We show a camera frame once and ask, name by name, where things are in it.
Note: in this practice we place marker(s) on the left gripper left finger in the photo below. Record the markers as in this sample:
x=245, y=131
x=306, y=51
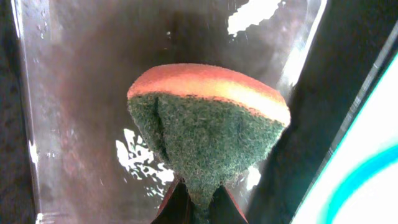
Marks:
x=176, y=207

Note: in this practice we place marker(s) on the green orange scrub sponge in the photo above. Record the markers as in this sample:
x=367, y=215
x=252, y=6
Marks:
x=208, y=123

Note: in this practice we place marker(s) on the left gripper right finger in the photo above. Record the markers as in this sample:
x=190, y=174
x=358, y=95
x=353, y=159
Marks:
x=224, y=209

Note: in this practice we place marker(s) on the teal plastic tray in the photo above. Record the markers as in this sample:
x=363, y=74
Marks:
x=369, y=146

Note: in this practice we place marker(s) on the light blue plate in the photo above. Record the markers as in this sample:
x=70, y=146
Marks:
x=374, y=202

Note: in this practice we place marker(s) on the black plastic tray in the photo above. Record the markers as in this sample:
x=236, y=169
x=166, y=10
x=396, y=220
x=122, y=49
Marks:
x=80, y=57

